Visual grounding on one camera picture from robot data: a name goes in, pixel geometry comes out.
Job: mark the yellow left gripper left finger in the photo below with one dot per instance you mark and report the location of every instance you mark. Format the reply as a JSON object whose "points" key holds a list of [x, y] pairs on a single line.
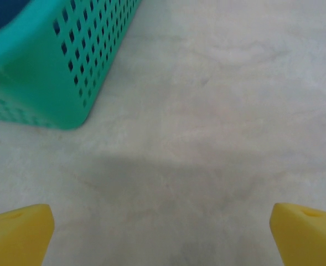
{"points": [[16, 238]]}

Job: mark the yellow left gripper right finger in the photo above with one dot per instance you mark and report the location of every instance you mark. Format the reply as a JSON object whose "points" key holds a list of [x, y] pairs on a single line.
{"points": [[309, 238]]}

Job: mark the teal plastic basket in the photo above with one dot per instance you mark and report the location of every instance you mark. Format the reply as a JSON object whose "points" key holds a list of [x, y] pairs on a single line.
{"points": [[35, 83]]}

